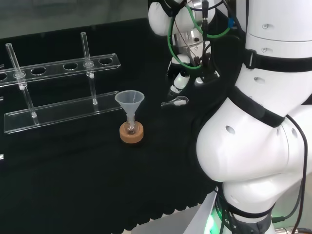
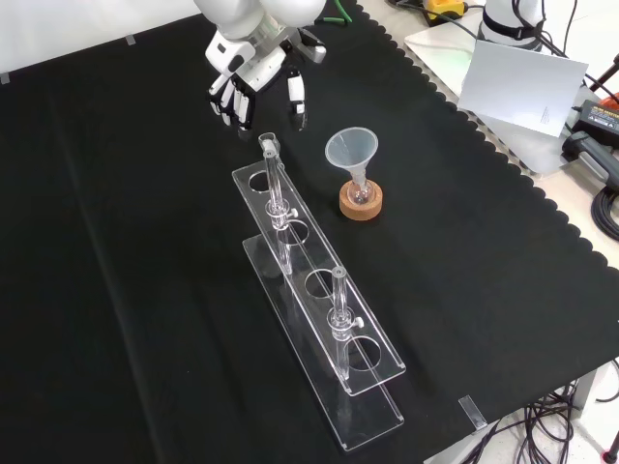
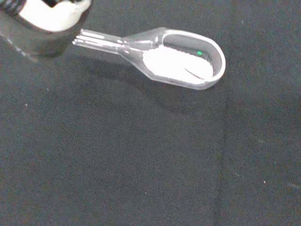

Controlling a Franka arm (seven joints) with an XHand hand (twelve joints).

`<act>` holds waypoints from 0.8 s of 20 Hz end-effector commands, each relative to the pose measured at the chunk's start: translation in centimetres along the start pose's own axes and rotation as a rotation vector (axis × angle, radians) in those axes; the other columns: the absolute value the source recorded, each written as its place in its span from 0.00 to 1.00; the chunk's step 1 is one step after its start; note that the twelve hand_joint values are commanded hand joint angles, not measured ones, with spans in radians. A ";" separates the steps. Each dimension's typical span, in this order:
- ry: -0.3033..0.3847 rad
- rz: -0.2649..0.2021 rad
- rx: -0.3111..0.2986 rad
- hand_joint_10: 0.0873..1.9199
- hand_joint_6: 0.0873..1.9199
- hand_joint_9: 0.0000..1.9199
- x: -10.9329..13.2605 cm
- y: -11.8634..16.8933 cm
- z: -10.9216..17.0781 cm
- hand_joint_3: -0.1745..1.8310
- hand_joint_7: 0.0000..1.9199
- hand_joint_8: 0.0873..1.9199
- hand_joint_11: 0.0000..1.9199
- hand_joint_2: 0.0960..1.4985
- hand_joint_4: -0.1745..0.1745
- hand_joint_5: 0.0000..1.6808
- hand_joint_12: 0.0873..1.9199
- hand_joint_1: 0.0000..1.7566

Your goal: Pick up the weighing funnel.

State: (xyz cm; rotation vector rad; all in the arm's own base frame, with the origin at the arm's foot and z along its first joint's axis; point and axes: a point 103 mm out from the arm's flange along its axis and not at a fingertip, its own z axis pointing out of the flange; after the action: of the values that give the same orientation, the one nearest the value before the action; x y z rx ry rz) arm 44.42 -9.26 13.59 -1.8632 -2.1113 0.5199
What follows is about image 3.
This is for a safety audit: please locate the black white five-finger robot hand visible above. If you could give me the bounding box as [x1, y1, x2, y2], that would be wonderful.
[0, 0, 92, 58]

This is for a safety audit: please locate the black bench cloth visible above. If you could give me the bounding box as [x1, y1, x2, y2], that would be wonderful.
[0, 0, 301, 226]

